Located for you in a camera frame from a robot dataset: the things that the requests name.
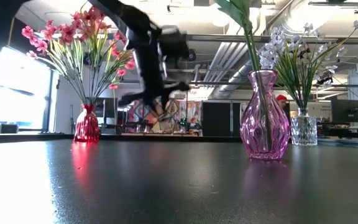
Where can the person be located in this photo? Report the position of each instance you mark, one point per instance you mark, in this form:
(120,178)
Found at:
(282,102)

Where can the black computer monitor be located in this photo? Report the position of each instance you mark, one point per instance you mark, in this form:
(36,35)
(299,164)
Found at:
(107,107)
(348,111)

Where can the black overhead frame bar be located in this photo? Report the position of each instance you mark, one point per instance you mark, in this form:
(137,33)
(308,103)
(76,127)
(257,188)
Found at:
(213,83)

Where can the silver ventilation duct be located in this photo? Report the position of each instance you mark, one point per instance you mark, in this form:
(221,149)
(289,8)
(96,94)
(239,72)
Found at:
(228,62)

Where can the black table frame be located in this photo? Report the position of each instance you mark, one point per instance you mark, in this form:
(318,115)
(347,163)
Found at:
(166,139)

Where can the pink glass vase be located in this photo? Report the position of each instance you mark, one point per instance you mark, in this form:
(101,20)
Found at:
(259,124)

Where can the red glass vase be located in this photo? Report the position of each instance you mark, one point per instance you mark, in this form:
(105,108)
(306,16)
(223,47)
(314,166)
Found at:
(87,127)

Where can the black ceiling camera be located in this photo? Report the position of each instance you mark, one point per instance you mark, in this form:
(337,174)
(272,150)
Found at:
(193,56)

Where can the colourful patterned cloth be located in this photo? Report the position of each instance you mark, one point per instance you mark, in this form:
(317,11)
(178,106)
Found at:
(194,113)

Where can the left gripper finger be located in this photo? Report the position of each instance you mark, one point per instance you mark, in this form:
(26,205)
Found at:
(132,99)
(177,87)

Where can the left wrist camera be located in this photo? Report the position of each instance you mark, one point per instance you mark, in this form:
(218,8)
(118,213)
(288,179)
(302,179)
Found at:
(176,42)

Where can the clear glass vase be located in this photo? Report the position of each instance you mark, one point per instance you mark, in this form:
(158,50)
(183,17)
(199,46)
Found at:
(306,130)

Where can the black partition panel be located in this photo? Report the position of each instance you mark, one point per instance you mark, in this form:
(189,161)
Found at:
(219,118)

